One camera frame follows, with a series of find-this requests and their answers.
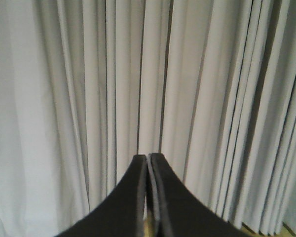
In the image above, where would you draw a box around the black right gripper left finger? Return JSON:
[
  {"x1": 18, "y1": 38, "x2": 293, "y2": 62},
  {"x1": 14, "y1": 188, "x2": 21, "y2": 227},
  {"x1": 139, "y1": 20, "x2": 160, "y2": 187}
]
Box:
[{"x1": 58, "y1": 155, "x2": 147, "y2": 237}]

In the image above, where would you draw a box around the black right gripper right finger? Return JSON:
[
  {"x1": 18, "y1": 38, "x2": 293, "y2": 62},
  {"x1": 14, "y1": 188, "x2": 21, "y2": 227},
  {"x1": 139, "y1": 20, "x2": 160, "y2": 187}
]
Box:
[{"x1": 147, "y1": 153, "x2": 246, "y2": 237}]

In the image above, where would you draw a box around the grey pleated curtain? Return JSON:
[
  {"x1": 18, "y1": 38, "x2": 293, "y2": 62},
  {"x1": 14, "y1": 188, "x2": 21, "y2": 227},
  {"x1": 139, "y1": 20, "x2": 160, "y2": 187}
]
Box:
[{"x1": 0, "y1": 0, "x2": 296, "y2": 237}]

